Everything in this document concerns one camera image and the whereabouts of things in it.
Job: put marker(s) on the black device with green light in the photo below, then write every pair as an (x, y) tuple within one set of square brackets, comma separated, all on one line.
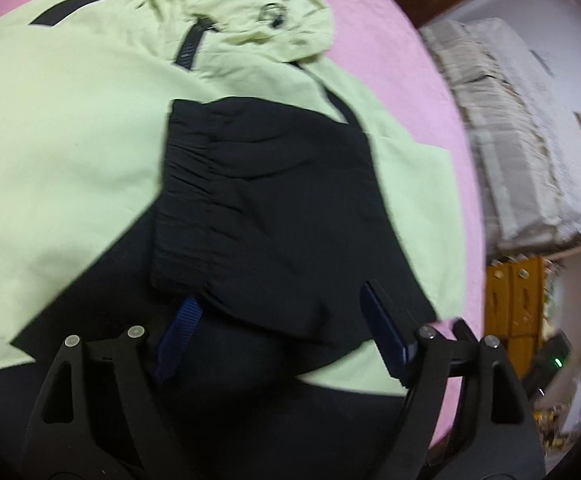
[(553, 360)]

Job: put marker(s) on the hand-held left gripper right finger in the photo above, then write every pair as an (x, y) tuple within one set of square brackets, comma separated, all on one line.
[(385, 330)]

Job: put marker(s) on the white quilted furniture cover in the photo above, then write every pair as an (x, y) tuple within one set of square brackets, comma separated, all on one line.
[(510, 135)]

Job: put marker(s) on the light green and black jacket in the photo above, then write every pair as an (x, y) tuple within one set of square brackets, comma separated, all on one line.
[(70, 135)]

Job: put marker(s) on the pink bed blanket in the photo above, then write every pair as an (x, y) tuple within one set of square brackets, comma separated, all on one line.
[(410, 85)]

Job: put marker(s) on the yellow wooden cabinet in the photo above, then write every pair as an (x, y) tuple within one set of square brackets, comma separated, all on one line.
[(513, 300)]

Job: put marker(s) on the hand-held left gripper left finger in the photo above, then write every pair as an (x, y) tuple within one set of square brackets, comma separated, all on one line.
[(177, 342)]

